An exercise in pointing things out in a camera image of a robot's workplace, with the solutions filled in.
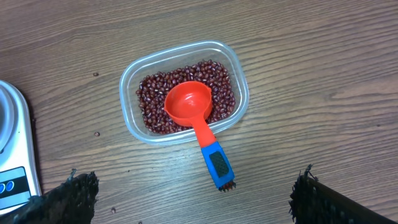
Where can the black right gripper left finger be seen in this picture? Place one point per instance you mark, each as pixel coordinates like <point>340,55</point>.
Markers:
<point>72,202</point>

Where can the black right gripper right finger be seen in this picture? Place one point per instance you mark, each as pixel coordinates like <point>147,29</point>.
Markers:
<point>314,203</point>

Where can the red measuring scoop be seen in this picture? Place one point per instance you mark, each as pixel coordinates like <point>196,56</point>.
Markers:
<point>189,104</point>

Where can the white kitchen scale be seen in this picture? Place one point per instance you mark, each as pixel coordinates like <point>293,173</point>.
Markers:
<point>19,178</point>

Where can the clear plastic container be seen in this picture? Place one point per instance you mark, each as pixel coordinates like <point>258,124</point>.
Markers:
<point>166,61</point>

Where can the red beans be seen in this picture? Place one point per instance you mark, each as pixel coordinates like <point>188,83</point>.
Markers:
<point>153,89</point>

